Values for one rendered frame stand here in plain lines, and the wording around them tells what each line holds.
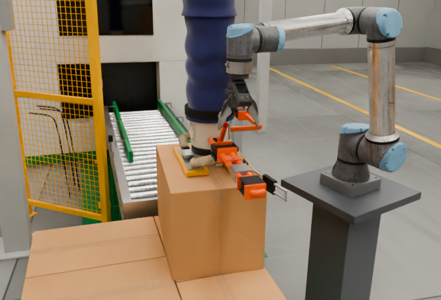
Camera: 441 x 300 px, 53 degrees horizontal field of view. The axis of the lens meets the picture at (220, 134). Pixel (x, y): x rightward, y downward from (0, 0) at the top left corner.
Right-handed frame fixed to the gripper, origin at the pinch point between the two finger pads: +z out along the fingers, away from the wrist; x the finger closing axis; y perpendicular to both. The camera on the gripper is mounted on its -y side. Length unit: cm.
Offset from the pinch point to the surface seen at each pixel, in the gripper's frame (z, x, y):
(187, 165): 24.7, 13.0, 32.0
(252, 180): 11.6, 0.7, -18.7
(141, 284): 67, 36, 12
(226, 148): 11.3, 0.9, 12.5
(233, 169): 12.6, 3.5, -6.3
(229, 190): 28.3, 0.0, 10.4
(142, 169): 69, 24, 143
